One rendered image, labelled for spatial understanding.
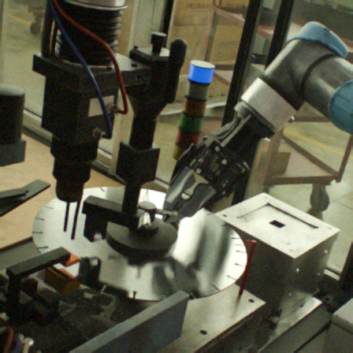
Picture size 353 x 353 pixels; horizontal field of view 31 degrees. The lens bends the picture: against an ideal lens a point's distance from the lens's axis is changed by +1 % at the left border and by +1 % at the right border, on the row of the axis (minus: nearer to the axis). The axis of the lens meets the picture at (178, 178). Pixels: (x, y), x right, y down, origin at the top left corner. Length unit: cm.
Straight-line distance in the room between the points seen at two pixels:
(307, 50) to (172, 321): 41
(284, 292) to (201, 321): 23
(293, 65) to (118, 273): 38
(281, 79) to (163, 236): 29
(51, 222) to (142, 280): 19
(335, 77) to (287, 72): 8
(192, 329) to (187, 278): 11
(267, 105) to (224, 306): 34
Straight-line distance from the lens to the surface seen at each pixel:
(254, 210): 126
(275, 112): 90
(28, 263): 83
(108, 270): 89
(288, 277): 116
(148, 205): 95
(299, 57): 90
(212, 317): 101
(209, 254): 97
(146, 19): 150
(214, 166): 91
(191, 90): 118
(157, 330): 76
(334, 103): 84
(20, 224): 136
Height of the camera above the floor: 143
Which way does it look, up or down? 24 degrees down
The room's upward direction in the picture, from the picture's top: 11 degrees clockwise
